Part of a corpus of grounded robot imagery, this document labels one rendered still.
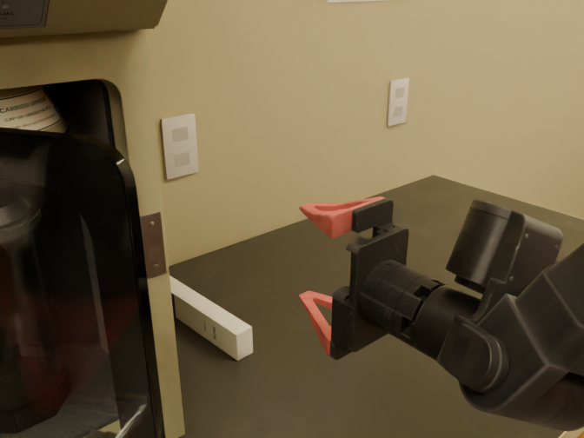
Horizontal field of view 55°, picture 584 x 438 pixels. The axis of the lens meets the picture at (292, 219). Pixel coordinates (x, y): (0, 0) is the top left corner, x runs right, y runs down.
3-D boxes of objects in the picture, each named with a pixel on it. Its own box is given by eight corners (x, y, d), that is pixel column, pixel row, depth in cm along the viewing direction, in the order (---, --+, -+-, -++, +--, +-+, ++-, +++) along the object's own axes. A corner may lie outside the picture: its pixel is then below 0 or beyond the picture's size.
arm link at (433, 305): (468, 389, 38) (502, 388, 42) (507, 296, 38) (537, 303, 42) (391, 343, 43) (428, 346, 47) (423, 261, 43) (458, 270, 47)
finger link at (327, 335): (328, 241, 57) (401, 275, 51) (327, 301, 60) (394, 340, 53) (277, 261, 53) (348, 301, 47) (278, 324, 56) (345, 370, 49)
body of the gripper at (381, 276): (393, 220, 49) (465, 248, 44) (385, 317, 53) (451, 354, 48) (341, 241, 46) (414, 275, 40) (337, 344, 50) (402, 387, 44)
